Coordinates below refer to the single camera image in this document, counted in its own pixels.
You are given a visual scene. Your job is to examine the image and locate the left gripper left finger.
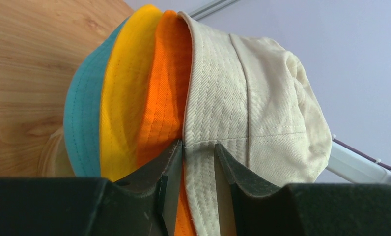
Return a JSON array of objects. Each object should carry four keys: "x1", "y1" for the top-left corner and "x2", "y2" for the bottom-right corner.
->
[{"x1": 0, "y1": 140, "x2": 182, "y2": 236}]

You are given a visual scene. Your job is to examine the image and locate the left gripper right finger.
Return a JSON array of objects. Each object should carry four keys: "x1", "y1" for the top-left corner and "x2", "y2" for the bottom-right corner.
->
[{"x1": 214, "y1": 144, "x2": 391, "y2": 236}]

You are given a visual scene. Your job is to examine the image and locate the yellow bucket hat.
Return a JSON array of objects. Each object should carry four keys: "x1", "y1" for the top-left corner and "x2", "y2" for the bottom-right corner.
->
[{"x1": 100, "y1": 4, "x2": 162, "y2": 181}]

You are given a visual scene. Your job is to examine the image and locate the teal bucket hat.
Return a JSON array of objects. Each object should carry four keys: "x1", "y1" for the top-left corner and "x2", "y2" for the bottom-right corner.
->
[{"x1": 63, "y1": 22, "x2": 125, "y2": 177}]

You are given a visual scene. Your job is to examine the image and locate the orange bucket hat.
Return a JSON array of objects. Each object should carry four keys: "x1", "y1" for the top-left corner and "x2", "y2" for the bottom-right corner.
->
[{"x1": 135, "y1": 9, "x2": 198, "y2": 236}]

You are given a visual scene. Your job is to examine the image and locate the beige hat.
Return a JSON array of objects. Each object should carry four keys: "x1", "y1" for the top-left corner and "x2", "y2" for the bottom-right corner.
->
[{"x1": 178, "y1": 12, "x2": 332, "y2": 236}]

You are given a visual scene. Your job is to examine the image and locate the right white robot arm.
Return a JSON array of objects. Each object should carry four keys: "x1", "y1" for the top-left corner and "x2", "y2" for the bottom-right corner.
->
[{"x1": 326, "y1": 134, "x2": 391, "y2": 183}]

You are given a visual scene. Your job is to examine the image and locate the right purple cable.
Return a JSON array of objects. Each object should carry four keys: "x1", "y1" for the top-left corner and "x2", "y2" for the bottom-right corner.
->
[{"x1": 332, "y1": 138, "x2": 391, "y2": 177}]

